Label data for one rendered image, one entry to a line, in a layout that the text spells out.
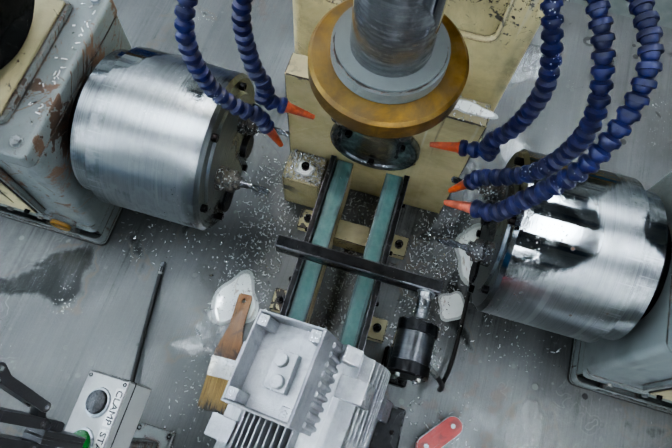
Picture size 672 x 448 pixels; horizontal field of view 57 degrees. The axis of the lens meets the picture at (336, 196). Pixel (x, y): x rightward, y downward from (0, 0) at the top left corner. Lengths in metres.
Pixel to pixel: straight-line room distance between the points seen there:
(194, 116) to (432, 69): 0.35
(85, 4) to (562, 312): 0.81
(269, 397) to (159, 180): 0.33
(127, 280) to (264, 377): 0.45
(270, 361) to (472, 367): 0.45
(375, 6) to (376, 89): 0.10
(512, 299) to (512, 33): 0.37
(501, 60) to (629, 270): 0.35
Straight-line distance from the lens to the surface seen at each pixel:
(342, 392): 0.81
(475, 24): 0.93
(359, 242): 1.11
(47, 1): 1.02
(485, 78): 1.01
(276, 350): 0.81
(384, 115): 0.66
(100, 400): 0.87
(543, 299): 0.87
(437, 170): 1.04
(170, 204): 0.90
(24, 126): 0.93
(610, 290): 0.87
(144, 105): 0.89
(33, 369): 1.20
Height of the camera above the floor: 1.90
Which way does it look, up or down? 67 degrees down
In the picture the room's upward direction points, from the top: 5 degrees clockwise
